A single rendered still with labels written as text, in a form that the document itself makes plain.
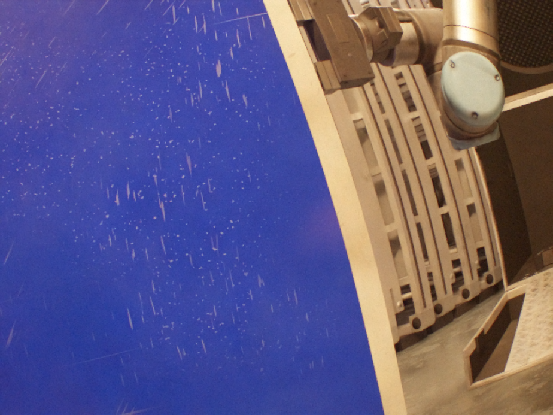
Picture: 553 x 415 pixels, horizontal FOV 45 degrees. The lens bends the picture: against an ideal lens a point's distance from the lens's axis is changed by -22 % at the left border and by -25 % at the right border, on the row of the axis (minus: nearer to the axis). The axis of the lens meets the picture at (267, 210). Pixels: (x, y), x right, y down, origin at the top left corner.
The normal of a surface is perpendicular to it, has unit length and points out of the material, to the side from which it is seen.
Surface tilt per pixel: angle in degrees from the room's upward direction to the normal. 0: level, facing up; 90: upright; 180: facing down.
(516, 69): 59
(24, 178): 90
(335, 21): 90
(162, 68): 90
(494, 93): 95
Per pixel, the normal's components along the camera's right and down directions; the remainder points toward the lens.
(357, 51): 0.29, -0.16
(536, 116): -0.47, 0.07
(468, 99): -0.18, 0.07
